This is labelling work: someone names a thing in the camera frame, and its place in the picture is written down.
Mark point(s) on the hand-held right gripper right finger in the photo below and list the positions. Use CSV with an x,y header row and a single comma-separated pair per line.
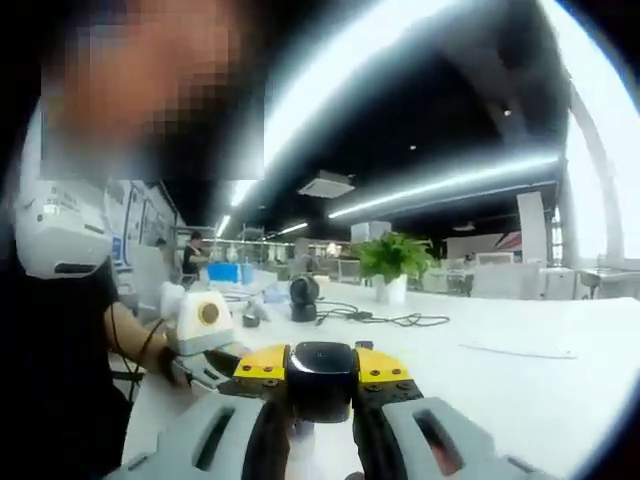
x,y
410,450

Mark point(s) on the white display board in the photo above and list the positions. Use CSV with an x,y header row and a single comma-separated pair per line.
x,y
145,220

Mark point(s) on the group of white office chairs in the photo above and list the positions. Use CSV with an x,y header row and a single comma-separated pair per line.
x,y
500,280

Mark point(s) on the red white wall banner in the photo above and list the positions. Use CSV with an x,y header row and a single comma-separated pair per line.
x,y
507,241

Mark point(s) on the black desk fan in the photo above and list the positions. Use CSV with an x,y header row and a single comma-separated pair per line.
x,y
304,295

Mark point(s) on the small black object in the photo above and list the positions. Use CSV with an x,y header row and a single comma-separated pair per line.
x,y
251,320

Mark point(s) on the clear plastic bag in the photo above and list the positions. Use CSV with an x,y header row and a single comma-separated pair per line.
x,y
277,294

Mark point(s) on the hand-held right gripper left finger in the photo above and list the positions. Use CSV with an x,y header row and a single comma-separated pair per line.
x,y
185,450

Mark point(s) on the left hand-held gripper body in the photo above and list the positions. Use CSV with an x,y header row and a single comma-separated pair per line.
x,y
192,330

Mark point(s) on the white chest-worn device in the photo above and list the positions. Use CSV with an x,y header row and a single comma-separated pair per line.
x,y
60,235

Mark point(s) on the black bottle cap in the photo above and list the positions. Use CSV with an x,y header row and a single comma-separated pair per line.
x,y
322,385

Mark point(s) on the ceiling air conditioner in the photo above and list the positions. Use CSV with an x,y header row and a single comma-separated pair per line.
x,y
326,183

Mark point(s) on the person's right hand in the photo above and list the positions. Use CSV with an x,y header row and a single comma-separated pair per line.
x,y
356,476

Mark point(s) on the white table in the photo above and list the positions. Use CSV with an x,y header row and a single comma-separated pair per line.
x,y
500,390

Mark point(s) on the white pillar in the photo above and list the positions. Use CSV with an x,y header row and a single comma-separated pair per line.
x,y
530,225

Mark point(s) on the blue box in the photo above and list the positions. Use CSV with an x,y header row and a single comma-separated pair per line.
x,y
225,274

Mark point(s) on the potted plant in white pot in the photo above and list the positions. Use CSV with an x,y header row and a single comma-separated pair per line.
x,y
395,255

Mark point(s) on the ceiling light strip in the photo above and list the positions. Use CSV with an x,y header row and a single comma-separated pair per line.
x,y
292,228
320,85
223,226
440,187

